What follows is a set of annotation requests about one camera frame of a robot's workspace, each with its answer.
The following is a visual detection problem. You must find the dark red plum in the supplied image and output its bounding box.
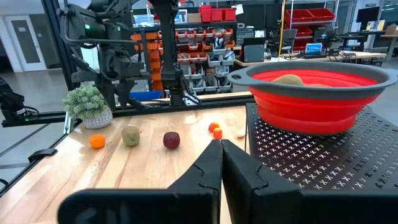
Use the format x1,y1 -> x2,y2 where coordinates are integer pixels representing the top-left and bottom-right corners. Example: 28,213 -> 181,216
162,131 -> 181,150

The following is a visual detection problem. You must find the red collapsible colander grey rim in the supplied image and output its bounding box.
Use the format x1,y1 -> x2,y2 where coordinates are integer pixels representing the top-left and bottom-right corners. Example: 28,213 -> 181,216
226,60 -> 398,136

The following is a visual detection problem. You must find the green artificial plant in pot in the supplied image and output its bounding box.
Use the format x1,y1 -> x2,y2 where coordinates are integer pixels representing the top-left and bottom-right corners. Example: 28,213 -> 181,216
62,84 -> 114,130

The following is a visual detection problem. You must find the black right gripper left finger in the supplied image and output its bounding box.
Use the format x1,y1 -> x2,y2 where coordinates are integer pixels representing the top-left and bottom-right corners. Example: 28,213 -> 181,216
57,139 -> 223,224

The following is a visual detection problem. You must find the knife with cream handle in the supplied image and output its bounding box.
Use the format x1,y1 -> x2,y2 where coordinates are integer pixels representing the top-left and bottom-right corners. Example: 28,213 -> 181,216
234,123 -> 247,138

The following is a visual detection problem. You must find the black computer case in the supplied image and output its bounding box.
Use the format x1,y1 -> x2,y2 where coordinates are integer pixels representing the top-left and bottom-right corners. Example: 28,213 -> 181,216
242,43 -> 266,63

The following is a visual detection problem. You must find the white door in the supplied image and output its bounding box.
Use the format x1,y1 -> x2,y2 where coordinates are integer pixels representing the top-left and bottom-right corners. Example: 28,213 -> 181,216
3,14 -> 47,73

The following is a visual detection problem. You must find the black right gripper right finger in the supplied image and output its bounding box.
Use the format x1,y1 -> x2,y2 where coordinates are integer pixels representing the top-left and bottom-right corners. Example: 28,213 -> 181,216
221,139 -> 398,224

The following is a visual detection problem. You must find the small parts bin rack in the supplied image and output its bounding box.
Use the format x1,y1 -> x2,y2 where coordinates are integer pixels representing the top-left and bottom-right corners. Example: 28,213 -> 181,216
130,27 -> 238,94

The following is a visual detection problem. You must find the black computer monitor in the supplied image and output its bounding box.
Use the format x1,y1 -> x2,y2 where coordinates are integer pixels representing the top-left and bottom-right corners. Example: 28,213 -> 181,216
356,5 -> 382,23

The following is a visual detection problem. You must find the open laptop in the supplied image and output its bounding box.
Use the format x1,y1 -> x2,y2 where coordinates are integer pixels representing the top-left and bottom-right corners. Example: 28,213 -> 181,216
304,42 -> 324,55

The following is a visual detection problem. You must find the black table clamp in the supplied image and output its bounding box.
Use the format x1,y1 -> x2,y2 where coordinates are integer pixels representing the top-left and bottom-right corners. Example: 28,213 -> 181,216
27,148 -> 58,164

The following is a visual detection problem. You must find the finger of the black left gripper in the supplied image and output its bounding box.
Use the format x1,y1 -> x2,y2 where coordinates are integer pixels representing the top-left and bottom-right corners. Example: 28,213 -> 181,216
97,81 -> 118,110
117,80 -> 139,109

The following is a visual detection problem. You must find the orange tangerine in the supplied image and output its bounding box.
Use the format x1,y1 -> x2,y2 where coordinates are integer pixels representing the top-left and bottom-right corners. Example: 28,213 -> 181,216
89,134 -> 106,149

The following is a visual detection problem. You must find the blue plastic bin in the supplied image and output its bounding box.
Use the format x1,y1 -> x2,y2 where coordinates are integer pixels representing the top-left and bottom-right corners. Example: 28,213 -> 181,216
129,90 -> 165,102

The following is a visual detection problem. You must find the brown kiwi fruit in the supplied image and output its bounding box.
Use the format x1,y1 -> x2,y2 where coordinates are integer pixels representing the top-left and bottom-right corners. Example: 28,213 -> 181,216
121,124 -> 141,147
272,73 -> 305,86

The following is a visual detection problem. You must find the yellow hanging cable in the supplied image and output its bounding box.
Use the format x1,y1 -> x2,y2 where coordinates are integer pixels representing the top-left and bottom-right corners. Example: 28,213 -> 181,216
277,0 -> 287,60

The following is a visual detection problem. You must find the black perforated metal stand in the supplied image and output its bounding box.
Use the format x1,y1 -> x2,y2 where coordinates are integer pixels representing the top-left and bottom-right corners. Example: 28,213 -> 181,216
244,102 -> 398,191

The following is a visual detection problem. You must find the red storage bin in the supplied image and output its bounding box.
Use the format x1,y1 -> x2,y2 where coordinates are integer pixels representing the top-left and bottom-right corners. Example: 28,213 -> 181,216
284,8 -> 315,23
222,8 -> 237,22
211,8 -> 224,22
198,4 -> 213,24
307,7 -> 336,22

